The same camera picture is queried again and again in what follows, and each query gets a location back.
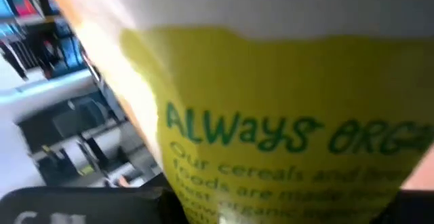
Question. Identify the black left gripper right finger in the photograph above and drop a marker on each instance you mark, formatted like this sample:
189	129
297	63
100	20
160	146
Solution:
413	210

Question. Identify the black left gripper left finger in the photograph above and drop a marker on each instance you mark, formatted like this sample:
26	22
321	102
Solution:
84	203

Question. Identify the panda cereal box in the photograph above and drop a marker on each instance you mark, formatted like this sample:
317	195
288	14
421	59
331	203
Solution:
288	98

